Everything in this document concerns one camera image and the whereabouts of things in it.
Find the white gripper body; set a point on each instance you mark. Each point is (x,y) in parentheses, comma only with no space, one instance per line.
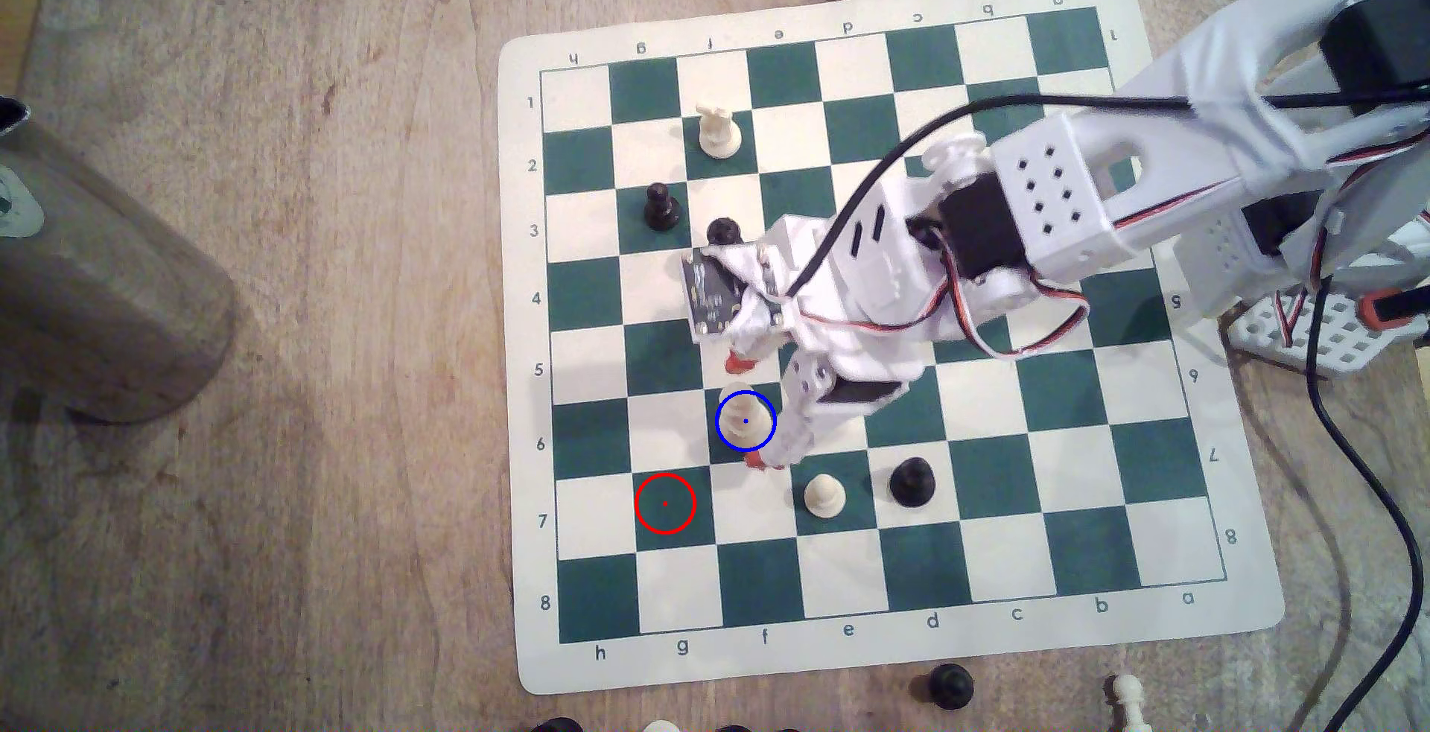
(856,395)

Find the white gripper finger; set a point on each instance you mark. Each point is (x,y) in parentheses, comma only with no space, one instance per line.
(746,354)
(807,408)

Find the white pawn chess piece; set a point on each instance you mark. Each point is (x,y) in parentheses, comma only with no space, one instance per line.
(740,403)
(1128,701)
(825,497)

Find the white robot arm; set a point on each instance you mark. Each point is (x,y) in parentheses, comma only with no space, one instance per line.
(1184,95)

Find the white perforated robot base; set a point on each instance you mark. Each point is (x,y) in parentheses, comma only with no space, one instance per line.
(1335,347)

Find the tall black chess piece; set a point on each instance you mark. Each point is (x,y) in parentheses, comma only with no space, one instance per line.
(724,231)

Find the black pawn chess piece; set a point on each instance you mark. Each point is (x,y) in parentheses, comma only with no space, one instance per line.
(913,483)
(663,209)
(951,687)

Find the white knight chess piece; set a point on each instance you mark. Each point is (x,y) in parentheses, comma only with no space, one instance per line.
(719,135)

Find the green and white chess mat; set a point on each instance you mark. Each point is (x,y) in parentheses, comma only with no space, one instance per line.
(1005,553)

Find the orange clamp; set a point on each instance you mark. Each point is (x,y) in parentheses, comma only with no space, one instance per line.
(1391,309)

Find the taped camera circuit board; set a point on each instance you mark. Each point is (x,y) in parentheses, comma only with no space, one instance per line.
(721,291)

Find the wooden cylinder post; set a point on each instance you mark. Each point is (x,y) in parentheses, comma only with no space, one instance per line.
(89,296)

